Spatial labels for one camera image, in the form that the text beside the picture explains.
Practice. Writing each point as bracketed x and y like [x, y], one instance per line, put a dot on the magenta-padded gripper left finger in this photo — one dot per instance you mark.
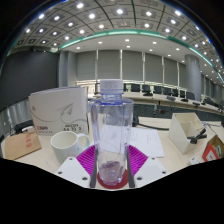
[85, 160]

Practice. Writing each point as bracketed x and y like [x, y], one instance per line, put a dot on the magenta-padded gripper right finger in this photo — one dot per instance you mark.
[138, 160]

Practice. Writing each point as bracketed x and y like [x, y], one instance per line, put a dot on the clear plastic water bottle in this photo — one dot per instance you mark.
[111, 133]

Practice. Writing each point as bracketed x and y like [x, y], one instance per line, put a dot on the white paper sheet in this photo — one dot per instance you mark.
[148, 141]

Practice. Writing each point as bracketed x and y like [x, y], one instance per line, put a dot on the white ceramic mug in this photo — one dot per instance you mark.
[65, 146]

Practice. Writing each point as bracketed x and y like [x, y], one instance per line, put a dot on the black desk device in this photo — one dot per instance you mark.
[135, 120]

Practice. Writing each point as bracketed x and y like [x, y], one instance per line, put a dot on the open cream-white box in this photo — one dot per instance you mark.
[181, 133]

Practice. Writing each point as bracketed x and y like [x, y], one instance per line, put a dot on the white remote control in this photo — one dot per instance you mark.
[194, 161]

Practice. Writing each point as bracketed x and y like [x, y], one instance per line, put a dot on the white cardboard paper carton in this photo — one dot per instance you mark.
[56, 111]

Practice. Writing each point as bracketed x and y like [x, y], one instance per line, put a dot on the long curved conference desk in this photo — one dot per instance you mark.
[156, 98]

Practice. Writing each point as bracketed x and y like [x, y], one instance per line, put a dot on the brown cardboard envelope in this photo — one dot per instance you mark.
[20, 146]

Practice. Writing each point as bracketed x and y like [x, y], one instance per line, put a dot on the black desk microphones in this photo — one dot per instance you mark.
[171, 98]

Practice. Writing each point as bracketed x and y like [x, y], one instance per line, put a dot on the row of black office chairs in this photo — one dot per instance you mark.
[146, 88]

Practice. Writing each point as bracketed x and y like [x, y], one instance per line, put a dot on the red-sided open cardboard box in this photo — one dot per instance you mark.
[213, 151]

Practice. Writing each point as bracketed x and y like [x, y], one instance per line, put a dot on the round ceiling lights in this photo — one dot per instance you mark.
[119, 11]

